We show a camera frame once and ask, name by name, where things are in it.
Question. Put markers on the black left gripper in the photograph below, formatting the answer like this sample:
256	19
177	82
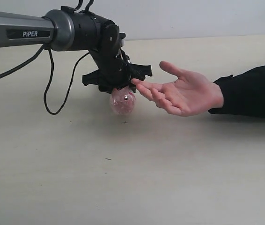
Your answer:
112	67

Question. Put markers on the pink peach drink bottle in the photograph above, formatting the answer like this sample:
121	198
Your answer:
122	101

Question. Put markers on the black sleeved forearm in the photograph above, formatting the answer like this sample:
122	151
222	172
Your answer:
244	94

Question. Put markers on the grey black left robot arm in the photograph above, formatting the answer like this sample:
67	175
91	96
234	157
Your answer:
66	30

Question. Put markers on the open bare human hand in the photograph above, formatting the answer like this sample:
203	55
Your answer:
189	95

